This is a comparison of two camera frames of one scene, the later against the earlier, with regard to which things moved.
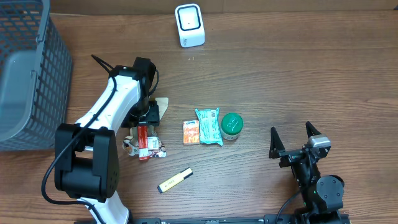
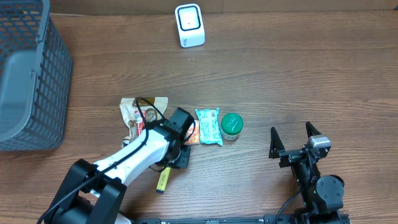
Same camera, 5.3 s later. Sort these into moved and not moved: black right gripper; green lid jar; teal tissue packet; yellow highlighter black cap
Moved: yellow highlighter black cap
Not moved: green lid jar; teal tissue packet; black right gripper
